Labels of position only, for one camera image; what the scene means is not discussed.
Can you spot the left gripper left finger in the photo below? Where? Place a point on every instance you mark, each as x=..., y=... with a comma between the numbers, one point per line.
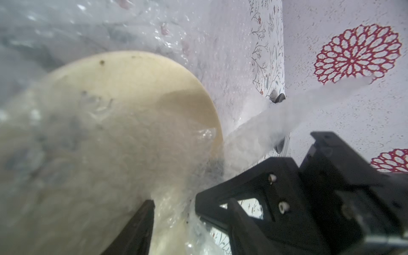
x=135, y=238

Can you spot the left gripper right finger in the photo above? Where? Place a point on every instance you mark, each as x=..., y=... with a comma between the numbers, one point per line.
x=245, y=237

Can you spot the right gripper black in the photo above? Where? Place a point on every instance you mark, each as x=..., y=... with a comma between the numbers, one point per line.
x=335, y=203

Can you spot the cream plate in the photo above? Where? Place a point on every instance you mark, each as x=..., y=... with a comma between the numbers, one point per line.
x=85, y=144

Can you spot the floral table mat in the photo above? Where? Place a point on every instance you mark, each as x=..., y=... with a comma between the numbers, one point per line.
x=267, y=47

